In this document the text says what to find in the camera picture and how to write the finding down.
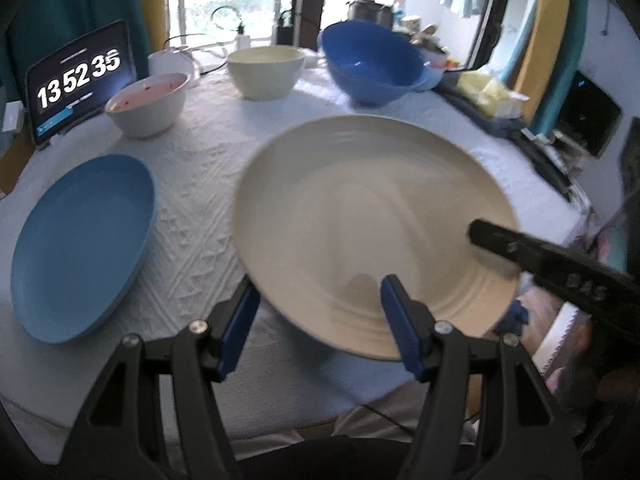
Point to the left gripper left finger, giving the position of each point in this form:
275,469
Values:
118,433

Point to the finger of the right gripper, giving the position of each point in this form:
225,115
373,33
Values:
587,284

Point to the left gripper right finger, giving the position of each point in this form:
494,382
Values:
523,434

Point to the light blue plate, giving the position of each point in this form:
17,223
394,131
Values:
81,247

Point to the cream plate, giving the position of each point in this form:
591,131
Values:
323,212

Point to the large dark blue bowl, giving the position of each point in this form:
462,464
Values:
370,63

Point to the pink strawberry bowl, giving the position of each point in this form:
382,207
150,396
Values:
149,106

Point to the cream bowl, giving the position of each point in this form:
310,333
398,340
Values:
265,73

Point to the stacked pastel bowls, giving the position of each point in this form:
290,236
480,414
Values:
435,60

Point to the black monitor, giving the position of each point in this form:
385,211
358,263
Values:
588,116

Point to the yellow tissue pack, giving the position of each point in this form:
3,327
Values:
490,96

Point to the yellow curtain right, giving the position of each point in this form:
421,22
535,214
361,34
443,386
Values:
541,53

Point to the yellow curtain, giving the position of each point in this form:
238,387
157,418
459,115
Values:
541,53
152,0

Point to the white small box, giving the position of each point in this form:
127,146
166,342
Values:
13,118

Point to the stainless steel tumbler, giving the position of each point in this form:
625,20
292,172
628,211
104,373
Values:
371,11

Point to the tablet showing clock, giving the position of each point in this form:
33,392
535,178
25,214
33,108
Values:
74,83

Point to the white desk lamp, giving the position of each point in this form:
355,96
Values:
174,60

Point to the black charger adapter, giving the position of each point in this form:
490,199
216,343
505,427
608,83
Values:
284,29

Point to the white charger adapter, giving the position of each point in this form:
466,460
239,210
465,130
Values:
242,40

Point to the teal curtain left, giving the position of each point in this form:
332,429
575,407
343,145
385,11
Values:
41,27

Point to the yellow curtain left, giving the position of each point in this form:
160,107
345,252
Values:
152,0

